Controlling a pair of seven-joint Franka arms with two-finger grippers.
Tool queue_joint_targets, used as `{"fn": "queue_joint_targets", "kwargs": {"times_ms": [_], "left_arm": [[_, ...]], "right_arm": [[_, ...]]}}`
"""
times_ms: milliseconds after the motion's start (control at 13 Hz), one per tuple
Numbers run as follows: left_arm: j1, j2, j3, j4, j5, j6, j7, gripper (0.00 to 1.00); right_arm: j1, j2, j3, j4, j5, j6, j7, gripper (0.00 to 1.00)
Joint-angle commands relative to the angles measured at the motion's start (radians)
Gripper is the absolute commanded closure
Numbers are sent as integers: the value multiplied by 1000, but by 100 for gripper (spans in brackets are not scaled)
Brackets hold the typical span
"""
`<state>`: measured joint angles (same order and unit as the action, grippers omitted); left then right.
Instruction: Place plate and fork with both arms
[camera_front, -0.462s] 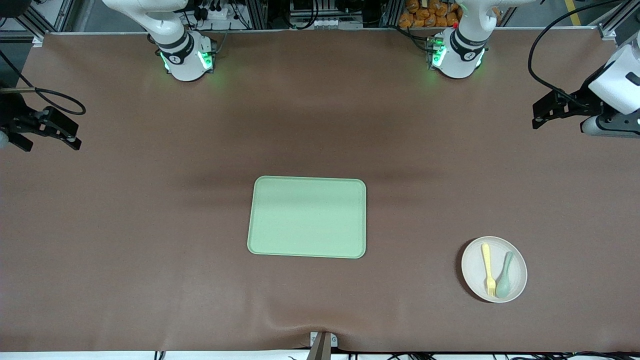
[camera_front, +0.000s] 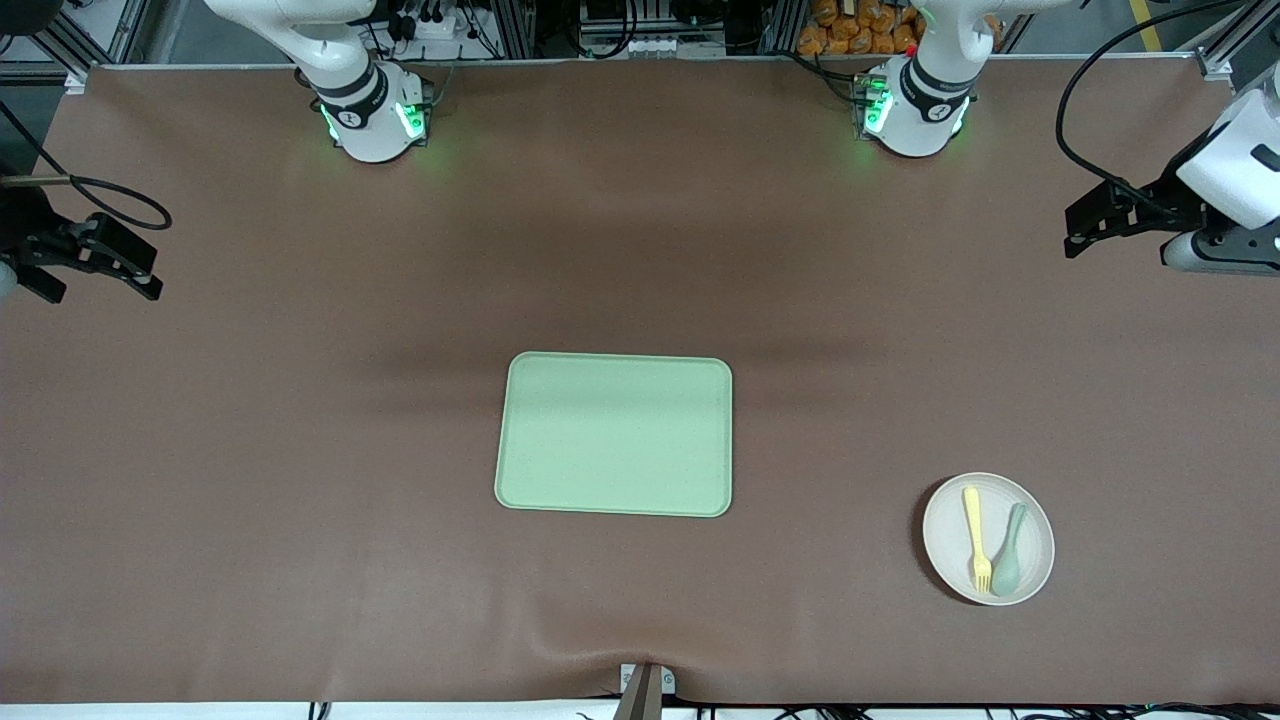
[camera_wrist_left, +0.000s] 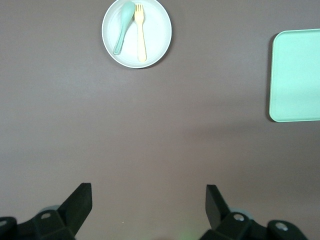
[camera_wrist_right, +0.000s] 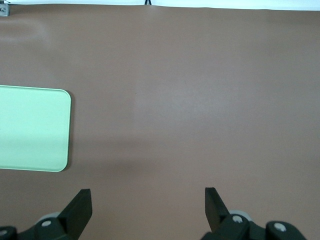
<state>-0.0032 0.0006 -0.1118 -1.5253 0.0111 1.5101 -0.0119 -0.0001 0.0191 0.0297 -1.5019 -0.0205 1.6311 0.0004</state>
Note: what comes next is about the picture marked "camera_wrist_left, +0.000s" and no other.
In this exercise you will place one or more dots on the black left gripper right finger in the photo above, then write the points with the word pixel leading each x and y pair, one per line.
pixel 215 210

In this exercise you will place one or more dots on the light green rectangular tray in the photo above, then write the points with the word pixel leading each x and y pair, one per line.
pixel 297 75

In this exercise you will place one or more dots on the yellow plastic fork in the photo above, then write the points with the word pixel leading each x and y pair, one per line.
pixel 141 37

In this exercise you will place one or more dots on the round white plate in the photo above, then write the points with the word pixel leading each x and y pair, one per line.
pixel 155 35

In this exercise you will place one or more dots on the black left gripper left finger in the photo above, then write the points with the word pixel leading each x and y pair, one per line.
pixel 75 205

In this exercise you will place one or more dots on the pale green plastic spoon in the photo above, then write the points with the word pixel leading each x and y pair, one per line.
pixel 126 15

